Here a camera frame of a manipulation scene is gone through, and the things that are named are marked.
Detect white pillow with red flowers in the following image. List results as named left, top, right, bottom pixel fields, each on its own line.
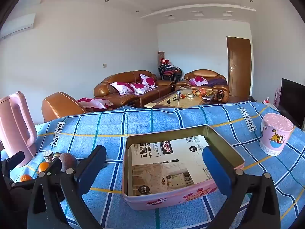
left=110, top=82, right=135, bottom=95
left=130, top=82, right=153, bottom=95
left=189, top=77, right=208, bottom=86
left=77, top=97, right=114, bottom=110
left=139, top=74, right=157, bottom=88

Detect printed paper leaflet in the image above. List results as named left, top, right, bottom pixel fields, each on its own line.
left=131, top=136, right=212, bottom=194

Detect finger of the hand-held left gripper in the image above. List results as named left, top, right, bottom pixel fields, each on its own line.
left=2, top=151, right=25, bottom=172
left=10, top=159, right=63, bottom=190

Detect coffee table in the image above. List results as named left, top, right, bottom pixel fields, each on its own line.
left=144, top=88, right=216, bottom=109

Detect pink tin box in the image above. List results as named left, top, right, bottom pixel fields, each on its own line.
left=123, top=125, right=245, bottom=211

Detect purple blanket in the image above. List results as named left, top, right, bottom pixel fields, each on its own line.
left=207, top=78, right=228, bottom=87

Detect black television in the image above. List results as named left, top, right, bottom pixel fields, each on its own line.
left=278, top=78, right=305, bottom=129

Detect pink kettle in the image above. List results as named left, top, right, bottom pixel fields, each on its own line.
left=0, top=91, right=37, bottom=167

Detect blue checked cloth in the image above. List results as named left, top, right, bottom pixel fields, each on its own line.
left=10, top=101, right=305, bottom=229

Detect brown leather loveseat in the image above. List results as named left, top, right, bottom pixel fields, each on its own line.
left=176, top=69, right=230, bottom=103

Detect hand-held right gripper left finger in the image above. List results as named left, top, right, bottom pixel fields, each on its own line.
left=27, top=145, right=107, bottom=229

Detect pink cartoon mug with lid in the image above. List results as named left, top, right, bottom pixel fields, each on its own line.
left=259, top=113, right=294, bottom=153

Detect brown wooden door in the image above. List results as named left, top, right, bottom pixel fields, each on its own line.
left=226, top=36, right=252, bottom=97

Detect brown leather armchair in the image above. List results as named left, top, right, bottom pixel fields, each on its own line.
left=42, top=92, right=87, bottom=123

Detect white air conditioner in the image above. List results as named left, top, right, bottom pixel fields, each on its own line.
left=0, top=13, right=36, bottom=39

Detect stacked black chairs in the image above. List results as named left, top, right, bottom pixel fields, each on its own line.
left=158, top=65, right=183, bottom=81

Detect purple passion fruit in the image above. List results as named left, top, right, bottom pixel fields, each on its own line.
left=59, top=153, right=78, bottom=173

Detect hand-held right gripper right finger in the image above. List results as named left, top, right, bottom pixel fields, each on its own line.
left=202, top=145, right=282, bottom=229

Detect long brown leather sofa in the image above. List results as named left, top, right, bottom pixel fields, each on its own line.
left=94, top=70, right=176, bottom=108

